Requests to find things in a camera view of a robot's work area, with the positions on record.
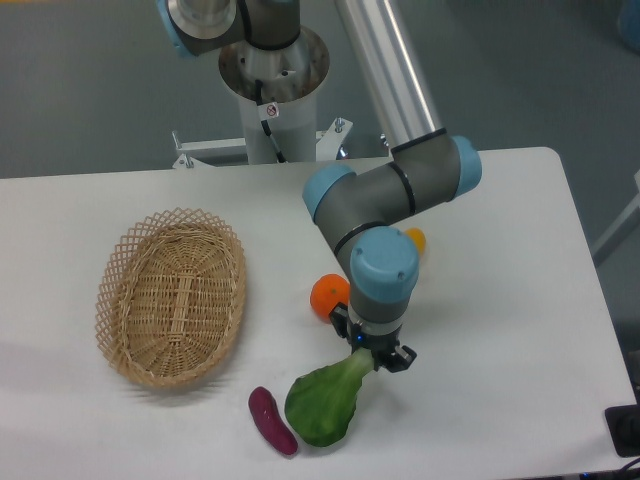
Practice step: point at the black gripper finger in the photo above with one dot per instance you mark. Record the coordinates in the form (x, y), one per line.
(396, 359)
(339, 318)

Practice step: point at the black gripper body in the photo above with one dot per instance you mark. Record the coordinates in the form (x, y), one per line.
(380, 338)

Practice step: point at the green bok choy vegetable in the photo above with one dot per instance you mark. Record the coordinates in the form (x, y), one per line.
(321, 404)

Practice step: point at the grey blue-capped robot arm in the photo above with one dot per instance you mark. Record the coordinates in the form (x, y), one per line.
(357, 214)

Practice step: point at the orange tangerine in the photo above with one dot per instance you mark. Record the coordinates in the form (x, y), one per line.
(326, 293)

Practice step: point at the yellow mango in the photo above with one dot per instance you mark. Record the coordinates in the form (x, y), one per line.
(418, 238)

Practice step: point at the purple eggplant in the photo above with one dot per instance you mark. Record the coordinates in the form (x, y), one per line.
(266, 417)

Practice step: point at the woven wicker basket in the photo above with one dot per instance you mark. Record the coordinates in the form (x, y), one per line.
(171, 300)

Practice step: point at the black device at table edge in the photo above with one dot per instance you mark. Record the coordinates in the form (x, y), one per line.
(623, 425)

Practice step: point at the white metal base bracket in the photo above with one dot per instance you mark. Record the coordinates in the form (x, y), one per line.
(233, 151)

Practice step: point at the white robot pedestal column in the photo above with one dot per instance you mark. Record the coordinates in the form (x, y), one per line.
(277, 94)

